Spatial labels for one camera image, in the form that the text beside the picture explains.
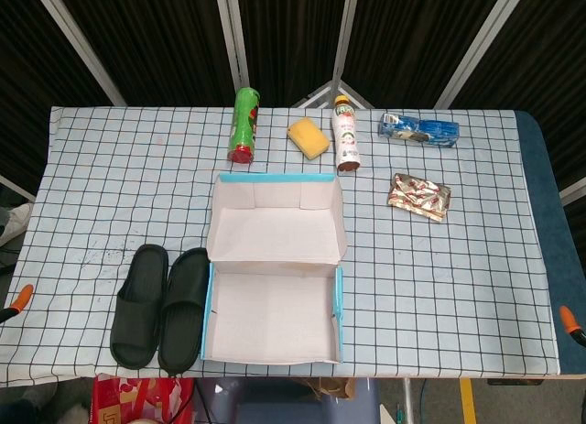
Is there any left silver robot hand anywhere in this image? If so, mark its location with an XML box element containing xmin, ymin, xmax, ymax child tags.
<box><xmin>0</xmin><ymin>284</ymin><xmax>36</xmax><ymax>324</ymax></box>

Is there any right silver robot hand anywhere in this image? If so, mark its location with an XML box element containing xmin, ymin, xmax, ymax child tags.
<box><xmin>559</xmin><ymin>304</ymin><xmax>586</xmax><ymax>348</ymax></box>

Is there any black rubber slipper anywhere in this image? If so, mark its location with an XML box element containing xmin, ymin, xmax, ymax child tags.
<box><xmin>157</xmin><ymin>247</ymin><xmax>212</xmax><ymax>377</ymax></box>
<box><xmin>109</xmin><ymin>244</ymin><xmax>169</xmax><ymax>369</ymax></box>

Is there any light blue shoe box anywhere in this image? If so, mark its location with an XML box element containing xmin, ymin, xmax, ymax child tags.
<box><xmin>200</xmin><ymin>171</ymin><xmax>345</xmax><ymax>364</ymax></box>

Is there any white checkered tablecloth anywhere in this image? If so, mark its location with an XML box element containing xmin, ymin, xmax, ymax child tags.
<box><xmin>0</xmin><ymin>105</ymin><xmax>562</xmax><ymax>388</ymax></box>

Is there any red printed bag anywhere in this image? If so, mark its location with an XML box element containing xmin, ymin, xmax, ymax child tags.
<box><xmin>91</xmin><ymin>373</ymin><xmax>196</xmax><ymax>424</ymax></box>

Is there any metal table leg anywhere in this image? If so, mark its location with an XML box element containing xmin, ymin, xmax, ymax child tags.
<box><xmin>401</xmin><ymin>377</ymin><xmax>416</xmax><ymax>424</ymax></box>

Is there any crumpled foil snack packet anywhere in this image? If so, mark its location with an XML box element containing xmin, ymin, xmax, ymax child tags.
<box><xmin>387</xmin><ymin>171</ymin><xmax>453</xmax><ymax>223</ymax></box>

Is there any blue cookie package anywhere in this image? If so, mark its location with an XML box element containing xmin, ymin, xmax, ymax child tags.
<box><xmin>377</xmin><ymin>112</ymin><xmax>461</xmax><ymax>149</ymax></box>

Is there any green chips can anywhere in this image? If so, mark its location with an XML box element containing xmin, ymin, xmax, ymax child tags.
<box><xmin>226</xmin><ymin>87</ymin><xmax>261</xmax><ymax>164</ymax></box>

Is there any blue-grey plastic stool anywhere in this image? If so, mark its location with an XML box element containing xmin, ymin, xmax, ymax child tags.
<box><xmin>194</xmin><ymin>376</ymin><xmax>381</xmax><ymax>424</ymax></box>

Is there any white drink bottle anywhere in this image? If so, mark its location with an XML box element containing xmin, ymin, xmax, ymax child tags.
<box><xmin>331</xmin><ymin>94</ymin><xmax>362</xmax><ymax>173</ymax></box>

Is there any dark folding screen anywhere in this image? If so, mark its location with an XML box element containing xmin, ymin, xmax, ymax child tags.
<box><xmin>0</xmin><ymin>0</ymin><xmax>586</xmax><ymax>203</ymax></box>

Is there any yellow sponge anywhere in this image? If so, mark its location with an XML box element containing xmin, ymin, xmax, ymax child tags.
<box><xmin>287</xmin><ymin>116</ymin><xmax>331</xmax><ymax>160</ymax></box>

